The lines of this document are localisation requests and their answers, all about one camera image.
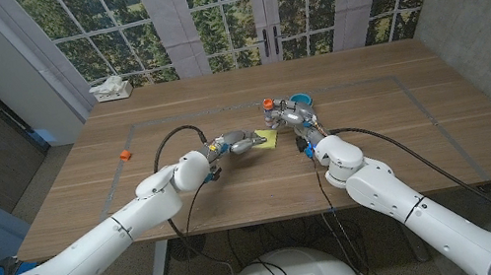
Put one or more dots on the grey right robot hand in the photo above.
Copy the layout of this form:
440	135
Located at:
299	116

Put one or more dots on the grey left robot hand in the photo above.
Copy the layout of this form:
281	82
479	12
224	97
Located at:
236	141

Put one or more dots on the orange and white glue stick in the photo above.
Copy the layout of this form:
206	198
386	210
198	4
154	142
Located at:
268	103

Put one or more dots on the yellow sticky note pad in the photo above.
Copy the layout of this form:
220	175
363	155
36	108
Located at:
270	141

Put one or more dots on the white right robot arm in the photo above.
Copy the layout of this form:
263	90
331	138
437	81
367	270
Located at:
412	209

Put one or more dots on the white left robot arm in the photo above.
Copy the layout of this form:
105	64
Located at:
117	234

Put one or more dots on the yellow and blue toy cups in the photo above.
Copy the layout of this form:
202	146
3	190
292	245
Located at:
301	98

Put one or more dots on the small orange cap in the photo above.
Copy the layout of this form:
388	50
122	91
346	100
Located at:
125	155

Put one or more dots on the black round fan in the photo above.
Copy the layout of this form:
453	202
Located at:
187	247

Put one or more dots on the printed window backdrop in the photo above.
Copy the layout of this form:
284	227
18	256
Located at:
230	15

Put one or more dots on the white tissue box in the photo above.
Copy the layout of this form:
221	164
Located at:
113	92

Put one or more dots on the grey tape outline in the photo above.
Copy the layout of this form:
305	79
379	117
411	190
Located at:
110	195

